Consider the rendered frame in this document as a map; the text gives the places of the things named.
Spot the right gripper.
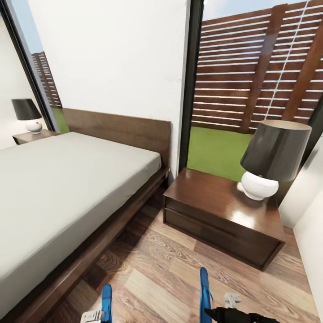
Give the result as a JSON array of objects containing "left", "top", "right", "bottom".
[{"left": 205, "top": 307, "right": 243, "bottom": 323}]

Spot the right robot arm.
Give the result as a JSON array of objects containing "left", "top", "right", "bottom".
[{"left": 205, "top": 292, "right": 280, "bottom": 323}]

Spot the sandal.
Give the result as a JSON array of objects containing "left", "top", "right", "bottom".
[
  {"left": 99, "top": 284, "right": 112, "bottom": 323},
  {"left": 200, "top": 267, "right": 213, "bottom": 323}
]

